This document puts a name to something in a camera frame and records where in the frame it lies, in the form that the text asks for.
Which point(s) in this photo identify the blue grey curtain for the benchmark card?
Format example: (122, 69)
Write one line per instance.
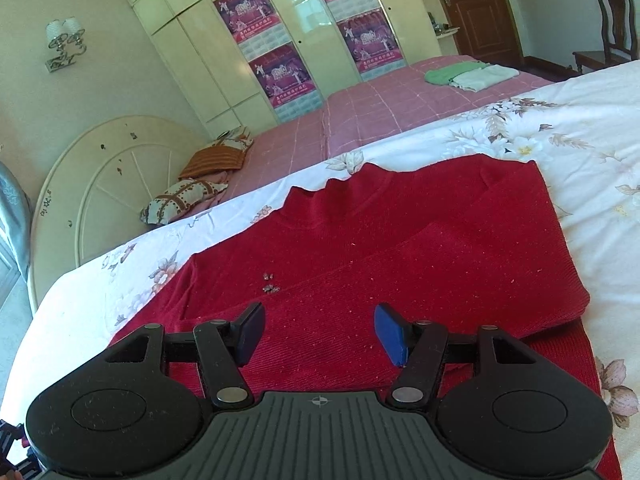
(16, 220)

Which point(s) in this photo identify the pink checked bed cover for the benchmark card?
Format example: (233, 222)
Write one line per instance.
(373, 110)

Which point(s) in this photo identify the green folded cloth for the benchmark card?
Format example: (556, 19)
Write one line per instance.
(444, 75)

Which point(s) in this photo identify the floral patterned pillow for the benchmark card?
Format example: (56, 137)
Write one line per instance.
(178, 200)

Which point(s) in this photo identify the brown wooden door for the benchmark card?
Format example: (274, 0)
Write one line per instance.
(487, 30)

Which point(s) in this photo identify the white folded cloth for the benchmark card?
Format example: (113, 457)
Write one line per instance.
(483, 78)

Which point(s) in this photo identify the dark wooden chair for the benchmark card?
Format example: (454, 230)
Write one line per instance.
(620, 42)

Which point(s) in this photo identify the cream round headboard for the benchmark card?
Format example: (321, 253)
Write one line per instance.
(91, 199)

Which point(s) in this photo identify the cream wardrobe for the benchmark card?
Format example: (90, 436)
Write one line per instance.
(217, 81)

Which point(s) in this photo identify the red knit sweater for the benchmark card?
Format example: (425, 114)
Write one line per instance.
(472, 243)

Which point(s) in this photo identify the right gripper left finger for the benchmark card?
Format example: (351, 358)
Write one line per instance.
(236, 339)

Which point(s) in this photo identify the orange striped pillow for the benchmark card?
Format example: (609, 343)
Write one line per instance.
(227, 155)

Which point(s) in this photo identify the white floral bed sheet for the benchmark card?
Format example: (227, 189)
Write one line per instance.
(584, 135)

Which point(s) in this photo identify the wall lamp with shades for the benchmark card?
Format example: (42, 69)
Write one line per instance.
(66, 39)

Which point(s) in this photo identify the upper left purple poster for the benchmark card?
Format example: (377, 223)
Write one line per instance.
(255, 26)

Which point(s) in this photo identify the lower left purple poster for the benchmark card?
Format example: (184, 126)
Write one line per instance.
(283, 76)

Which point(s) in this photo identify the lower right purple poster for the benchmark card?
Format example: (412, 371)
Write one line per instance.
(372, 44)

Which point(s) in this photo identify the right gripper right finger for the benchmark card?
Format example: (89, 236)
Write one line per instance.
(423, 342)

